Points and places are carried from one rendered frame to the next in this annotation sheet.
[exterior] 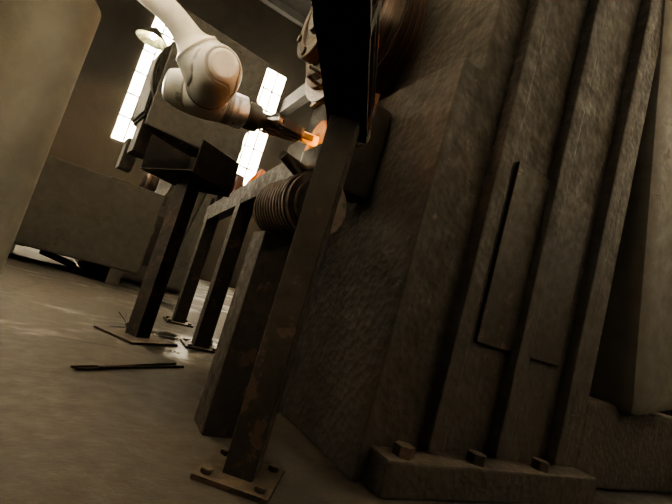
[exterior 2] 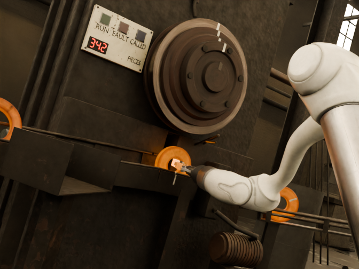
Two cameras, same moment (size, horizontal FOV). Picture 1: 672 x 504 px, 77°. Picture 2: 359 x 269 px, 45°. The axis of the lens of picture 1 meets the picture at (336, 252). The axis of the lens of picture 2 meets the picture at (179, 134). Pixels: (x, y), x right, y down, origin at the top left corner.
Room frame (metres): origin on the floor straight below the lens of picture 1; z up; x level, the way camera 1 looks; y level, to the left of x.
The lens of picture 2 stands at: (1.35, 1.91, 0.74)
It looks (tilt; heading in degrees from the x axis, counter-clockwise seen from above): 4 degrees up; 266
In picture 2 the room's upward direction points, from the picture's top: 16 degrees clockwise
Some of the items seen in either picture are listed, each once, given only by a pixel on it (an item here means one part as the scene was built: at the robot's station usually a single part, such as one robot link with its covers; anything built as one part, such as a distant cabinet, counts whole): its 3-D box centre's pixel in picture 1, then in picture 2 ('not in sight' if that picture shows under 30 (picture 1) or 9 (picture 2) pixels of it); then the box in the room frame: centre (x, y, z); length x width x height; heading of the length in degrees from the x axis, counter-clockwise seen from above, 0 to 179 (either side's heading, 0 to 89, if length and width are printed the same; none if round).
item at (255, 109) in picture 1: (261, 120); (198, 174); (1.12, 0.30, 0.73); 0.09 x 0.08 x 0.07; 118
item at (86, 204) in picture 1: (74, 217); not in sight; (3.31, 2.04, 0.39); 1.03 x 0.83 x 0.79; 122
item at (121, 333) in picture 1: (165, 239); (34, 262); (1.55, 0.61, 0.36); 0.26 x 0.20 x 0.72; 63
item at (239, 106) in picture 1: (235, 110); (209, 179); (1.08, 0.36, 0.73); 0.09 x 0.06 x 0.09; 28
